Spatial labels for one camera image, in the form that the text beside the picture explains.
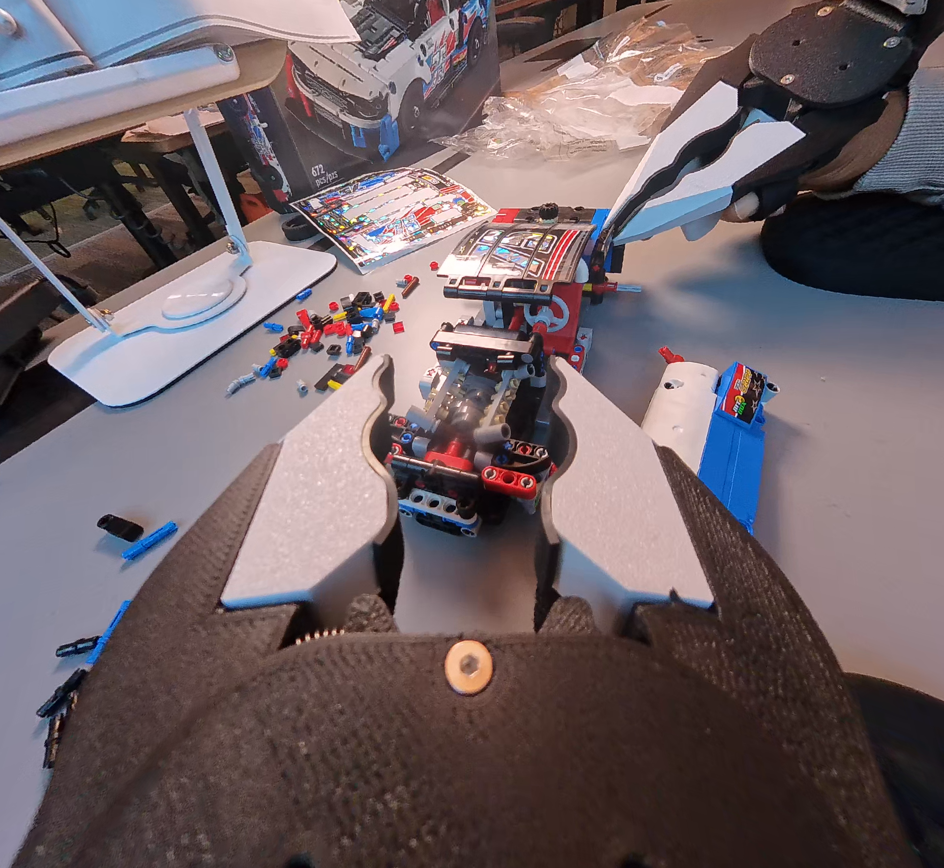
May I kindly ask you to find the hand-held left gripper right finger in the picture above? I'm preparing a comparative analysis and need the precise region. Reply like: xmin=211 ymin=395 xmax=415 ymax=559
xmin=540 ymin=358 xmax=716 ymax=638

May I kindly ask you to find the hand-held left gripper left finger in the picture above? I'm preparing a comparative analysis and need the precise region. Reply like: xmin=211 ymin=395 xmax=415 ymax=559
xmin=218 ymin=353 xmax=405 ymax=611

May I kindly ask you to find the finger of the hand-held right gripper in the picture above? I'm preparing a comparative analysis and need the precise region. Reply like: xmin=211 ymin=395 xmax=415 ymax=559
xmin=608 ymin=81 xmax=742 ymax=235
xmin=614 ymin=118 xmax=808 ymax=246

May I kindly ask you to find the white and blue lego panel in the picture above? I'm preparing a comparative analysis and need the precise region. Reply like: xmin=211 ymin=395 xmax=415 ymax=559
xmin=640 ymin=345 xmax=783 ymax=537

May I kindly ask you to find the stickered blue lego tile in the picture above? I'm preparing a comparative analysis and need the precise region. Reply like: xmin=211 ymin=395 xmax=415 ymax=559
xmin=719 ymin=363 xmax=769 ymax=428

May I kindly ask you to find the lego race car model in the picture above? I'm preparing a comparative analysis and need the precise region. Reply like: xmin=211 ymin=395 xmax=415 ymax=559
xmin=383 ymin=202 xmax=644 ymax=539

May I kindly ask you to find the person's right forearm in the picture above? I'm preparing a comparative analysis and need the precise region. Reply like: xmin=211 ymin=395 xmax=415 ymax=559
xmin=848 ymin=46 xmax=944 ymax=209

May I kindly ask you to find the blue lego pin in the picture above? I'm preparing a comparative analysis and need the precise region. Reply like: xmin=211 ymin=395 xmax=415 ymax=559
xmin=120 ymin=521 xmax=178 ymax=561
xmin=87 ymin=599 xmax=132 ymax=666

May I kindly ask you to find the pile of small lego pieces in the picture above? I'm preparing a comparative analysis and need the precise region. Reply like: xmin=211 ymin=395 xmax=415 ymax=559
xmin=225 ymin=274 xmax=423 ymax=397

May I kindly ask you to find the lego set box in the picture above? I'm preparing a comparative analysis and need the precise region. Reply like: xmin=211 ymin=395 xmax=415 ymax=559
xmin=217 ymin=0 xmax=504 ymax=216

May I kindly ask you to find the heap of clear plastic bags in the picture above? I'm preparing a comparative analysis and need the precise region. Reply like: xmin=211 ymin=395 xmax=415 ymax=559
xmin=431 ymin=16 xmax=761 ymax=161

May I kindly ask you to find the white book stand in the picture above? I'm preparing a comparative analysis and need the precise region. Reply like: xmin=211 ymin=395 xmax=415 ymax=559
xmin=0 ymin=38 xmax=339 ymax=409

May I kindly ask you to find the holographic sticker sheet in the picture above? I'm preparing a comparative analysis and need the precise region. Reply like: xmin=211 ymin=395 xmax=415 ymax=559
xmin=290 ymin=166 xmax=499 ymax=275

